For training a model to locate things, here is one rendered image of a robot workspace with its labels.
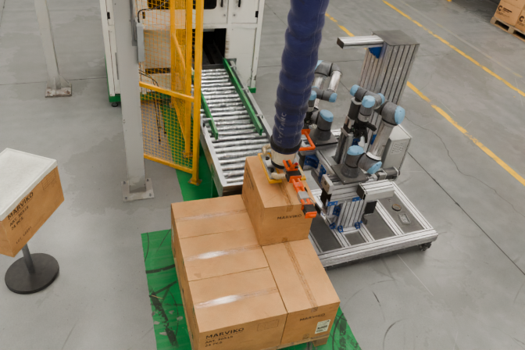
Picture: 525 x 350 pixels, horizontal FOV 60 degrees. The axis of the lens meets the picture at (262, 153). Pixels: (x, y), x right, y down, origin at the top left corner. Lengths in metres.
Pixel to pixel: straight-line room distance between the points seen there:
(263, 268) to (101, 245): 1.58
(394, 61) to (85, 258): 2.97
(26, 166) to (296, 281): 2.09
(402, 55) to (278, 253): 1.70
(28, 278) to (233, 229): 1.69
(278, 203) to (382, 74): 1.18
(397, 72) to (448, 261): 2.08
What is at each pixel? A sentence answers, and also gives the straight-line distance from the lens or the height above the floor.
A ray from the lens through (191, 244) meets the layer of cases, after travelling 3.56.
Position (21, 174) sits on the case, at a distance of 3.58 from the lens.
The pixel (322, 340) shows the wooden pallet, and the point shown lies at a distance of 3.76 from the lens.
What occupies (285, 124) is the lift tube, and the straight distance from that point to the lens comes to 3.16.
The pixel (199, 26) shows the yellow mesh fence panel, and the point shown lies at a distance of 3.96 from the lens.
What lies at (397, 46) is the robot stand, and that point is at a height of 2.02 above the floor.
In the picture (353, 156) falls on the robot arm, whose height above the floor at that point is 1.23.
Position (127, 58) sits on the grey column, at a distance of 3.94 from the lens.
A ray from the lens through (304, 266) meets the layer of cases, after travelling 3.52.
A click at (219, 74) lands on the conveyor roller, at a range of 5.76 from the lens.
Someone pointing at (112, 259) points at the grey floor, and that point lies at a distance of 4.23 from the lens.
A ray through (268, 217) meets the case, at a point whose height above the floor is 0.84.
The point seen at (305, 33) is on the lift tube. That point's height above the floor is 2.18.
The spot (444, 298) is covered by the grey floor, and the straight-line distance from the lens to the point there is 4.46.
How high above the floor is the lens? 3.22
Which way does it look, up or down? 37 degrees down
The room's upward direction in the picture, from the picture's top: 8 degrees clockwise
